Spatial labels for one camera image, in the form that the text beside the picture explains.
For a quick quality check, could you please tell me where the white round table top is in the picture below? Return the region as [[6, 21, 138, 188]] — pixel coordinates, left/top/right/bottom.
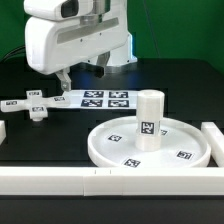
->
[[87, 116, 211, 168]]

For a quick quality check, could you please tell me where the white right fence bar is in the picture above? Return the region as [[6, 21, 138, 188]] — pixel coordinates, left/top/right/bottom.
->
[[201, 122, 224, 168]]

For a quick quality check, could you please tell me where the white left fence bar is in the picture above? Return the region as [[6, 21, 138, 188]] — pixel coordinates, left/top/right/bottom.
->
[[0, 120, 6, 145]]

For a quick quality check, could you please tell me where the white fence bar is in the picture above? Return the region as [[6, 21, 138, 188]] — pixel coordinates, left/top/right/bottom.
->
[[0, 167, 224, 196], [201, 122, 224, 168], [0, 120, 6, 145]]

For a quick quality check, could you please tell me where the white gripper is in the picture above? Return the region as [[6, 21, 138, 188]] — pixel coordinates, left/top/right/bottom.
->
[[25, 5, 128, 92]]

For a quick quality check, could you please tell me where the white marker sheet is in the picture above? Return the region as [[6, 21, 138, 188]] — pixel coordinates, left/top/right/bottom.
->
[[63, 90, 138, 109]]

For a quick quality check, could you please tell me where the white front fence bar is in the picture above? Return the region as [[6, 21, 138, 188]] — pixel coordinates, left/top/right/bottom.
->
[[0, 167, 224, 196]]

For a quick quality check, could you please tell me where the black cable with connector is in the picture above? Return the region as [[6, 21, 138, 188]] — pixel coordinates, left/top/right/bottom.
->
[[0, 44, 28, 63]]

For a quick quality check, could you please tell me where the white cross-shaped table base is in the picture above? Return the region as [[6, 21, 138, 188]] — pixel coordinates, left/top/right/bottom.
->
[[0, 90, 70, 122]]

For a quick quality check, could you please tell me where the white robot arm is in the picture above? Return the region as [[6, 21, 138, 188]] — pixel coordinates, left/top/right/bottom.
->
[[24, 0, 137, 91]]

